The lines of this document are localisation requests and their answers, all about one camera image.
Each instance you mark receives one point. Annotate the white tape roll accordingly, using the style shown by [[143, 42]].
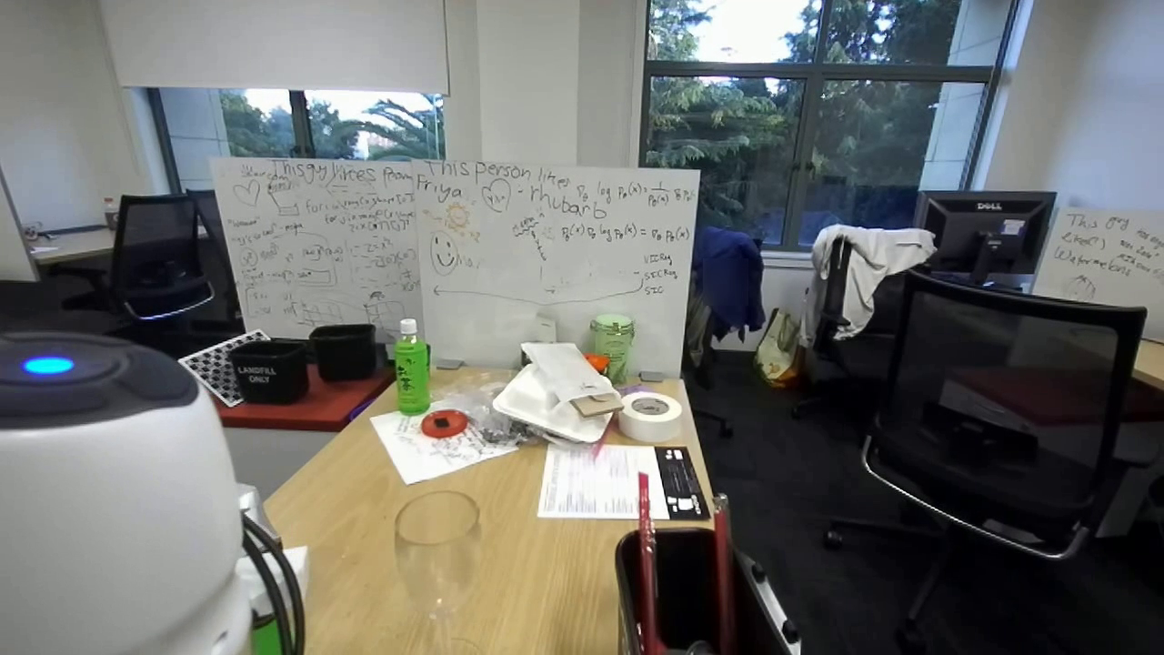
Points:
[[651, 415]]

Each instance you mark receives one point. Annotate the white grid rack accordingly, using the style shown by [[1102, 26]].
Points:
[[219, 366]]

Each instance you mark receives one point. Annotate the white roller blind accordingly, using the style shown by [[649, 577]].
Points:
[[275, 42]]

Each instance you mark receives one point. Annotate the blue jacket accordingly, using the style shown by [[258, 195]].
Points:
[[729, 278]]

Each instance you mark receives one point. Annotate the yellow bag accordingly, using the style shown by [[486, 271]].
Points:
[[780, 350]]

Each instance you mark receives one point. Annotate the white jacket on chair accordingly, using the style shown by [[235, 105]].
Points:
[[875, 276]]

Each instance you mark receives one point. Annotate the red mat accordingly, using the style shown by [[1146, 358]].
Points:
[[310, 407]]

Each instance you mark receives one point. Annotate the black mesh office chair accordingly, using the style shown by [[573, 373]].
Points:
[[1004, 423]]

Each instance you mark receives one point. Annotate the printed paper form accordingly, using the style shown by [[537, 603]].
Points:
[[603, 483]]

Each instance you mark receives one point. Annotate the green drink bottle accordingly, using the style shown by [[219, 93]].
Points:
[[413, 368]]

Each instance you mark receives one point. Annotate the white paper sheet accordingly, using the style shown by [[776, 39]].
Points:
[[424, 453]]

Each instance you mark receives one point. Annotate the black storage box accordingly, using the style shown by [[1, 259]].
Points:
[[269, 368], [348, 350]]

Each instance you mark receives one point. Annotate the black computer monitor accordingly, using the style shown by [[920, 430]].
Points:
[[988, 238]]

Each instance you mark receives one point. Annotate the black remote control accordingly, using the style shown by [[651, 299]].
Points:
[[681, 483]]

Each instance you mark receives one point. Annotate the orange tape roll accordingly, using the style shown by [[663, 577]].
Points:
[[446, 423]]

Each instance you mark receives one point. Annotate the stack of white papers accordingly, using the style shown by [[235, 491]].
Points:
[[550, 396]]

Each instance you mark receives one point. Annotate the small written whiteboard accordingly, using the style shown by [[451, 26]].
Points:
[[1111, 255]]

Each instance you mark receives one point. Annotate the large written whiteboard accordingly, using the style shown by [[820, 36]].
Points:
[[322, 242], [558, 266]]

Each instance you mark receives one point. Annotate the green plate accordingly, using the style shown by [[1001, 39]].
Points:
[[263, 636]]

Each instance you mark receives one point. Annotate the black bin with red sticks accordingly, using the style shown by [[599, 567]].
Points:
[[686, 603]]

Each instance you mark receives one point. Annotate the clear wine glass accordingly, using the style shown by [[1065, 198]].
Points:
[[436, 557]]

